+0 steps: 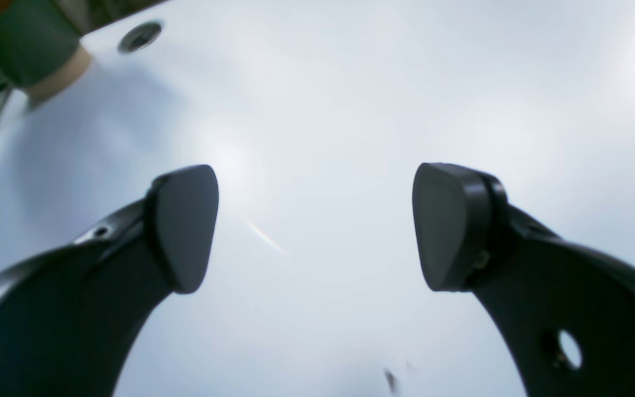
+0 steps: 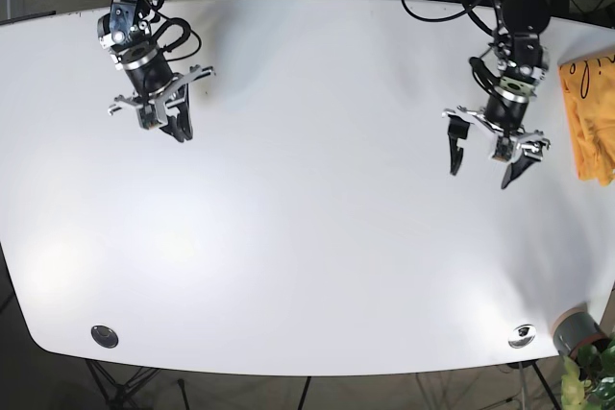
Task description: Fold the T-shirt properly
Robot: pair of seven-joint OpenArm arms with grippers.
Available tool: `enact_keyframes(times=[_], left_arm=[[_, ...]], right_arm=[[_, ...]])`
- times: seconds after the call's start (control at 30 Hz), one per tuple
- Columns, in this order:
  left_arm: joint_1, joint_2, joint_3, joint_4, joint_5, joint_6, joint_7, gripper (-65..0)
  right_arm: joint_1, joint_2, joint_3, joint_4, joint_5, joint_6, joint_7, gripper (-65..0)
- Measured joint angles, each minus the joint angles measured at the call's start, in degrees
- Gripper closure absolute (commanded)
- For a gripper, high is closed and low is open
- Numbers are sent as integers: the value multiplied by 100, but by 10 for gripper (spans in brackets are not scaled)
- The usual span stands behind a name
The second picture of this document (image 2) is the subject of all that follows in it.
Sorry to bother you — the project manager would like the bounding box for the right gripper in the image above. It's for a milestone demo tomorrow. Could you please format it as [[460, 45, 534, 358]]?
[[97, 9, 215, 143]]

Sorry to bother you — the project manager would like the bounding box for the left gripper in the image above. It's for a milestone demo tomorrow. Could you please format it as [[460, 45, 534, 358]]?
[[442, 45, 551, 190]]

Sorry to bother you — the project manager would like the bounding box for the orange T-shirt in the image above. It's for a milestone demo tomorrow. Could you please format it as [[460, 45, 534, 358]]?
[[558, 50, 614, 186]]

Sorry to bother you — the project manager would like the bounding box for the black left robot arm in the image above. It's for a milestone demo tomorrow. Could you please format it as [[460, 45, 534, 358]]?
[[443, 0, 552, 189]]

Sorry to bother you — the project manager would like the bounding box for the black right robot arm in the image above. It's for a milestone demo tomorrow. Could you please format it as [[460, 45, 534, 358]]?
[[97, 0, 214, 143]]

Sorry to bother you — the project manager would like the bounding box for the right silver table grommet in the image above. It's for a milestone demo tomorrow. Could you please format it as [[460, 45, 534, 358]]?
[[507, 324, 536, 349]]

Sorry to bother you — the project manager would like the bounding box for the silver table grommet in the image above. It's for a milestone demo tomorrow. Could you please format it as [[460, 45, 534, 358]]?
[[90, 325, 119, 349], [507, 324, 536, 349]]

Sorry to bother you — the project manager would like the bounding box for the grey plant pot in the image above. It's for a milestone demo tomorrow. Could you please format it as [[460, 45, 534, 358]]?
[[551, 307, 610, 358]]

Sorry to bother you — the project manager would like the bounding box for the left silver table grommet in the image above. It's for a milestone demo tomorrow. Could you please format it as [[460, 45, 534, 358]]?
[[90, 325, 119, 349]]

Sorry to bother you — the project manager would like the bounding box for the green potted plant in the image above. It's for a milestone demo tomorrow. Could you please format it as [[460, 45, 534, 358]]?
[[561, 337, 614, 410]]

